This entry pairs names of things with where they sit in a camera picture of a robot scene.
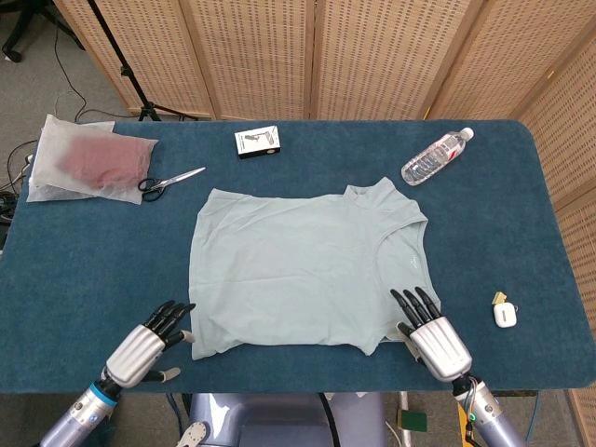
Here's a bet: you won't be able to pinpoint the small white and black box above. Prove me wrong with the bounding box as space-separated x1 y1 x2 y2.
234 125 282 160

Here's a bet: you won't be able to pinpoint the blue felt table cover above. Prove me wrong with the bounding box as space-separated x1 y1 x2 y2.
0 119 590 395

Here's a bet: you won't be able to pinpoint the translucent bag with pink garment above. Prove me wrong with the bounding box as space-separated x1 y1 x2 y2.
53 128 159 206

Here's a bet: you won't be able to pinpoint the white earbuds case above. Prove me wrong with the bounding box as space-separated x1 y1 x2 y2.
492 302 516 329

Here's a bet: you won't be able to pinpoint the black-handled steel scissors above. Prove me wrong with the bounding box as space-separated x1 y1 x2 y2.
137 166 207 203

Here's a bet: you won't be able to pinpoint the black tripod stand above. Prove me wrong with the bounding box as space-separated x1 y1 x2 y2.
86 0 199 123

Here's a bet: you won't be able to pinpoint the white metal table leg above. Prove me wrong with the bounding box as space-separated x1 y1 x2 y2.
398 392 413 447

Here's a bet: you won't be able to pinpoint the green block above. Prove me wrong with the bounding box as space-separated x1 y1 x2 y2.
400 410 428 432

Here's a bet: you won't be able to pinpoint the black floor cable bundle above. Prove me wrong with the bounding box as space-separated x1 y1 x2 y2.
0 139 38 227

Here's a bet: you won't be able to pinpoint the blue-grey robot torso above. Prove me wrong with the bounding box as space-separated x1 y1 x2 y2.
185 393 387 447

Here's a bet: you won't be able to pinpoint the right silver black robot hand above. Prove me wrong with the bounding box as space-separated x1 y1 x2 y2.
389 287 474 384

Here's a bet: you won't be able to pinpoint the light green t-shirt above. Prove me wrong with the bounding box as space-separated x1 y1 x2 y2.
188 175 441 362

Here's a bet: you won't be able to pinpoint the black office chair base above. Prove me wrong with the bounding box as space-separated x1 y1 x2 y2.
1 0 85 63

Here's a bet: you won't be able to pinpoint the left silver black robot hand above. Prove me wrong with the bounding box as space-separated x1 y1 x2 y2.
101 300 197 390

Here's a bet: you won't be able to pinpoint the flat white nonwoven bag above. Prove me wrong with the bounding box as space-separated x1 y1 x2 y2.
26 114 116 204

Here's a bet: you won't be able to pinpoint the clear plastic water bottle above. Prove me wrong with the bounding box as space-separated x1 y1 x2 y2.
400 127 476 187

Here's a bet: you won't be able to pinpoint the white robot bracket plate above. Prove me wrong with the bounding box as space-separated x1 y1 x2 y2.
178 421 211 447

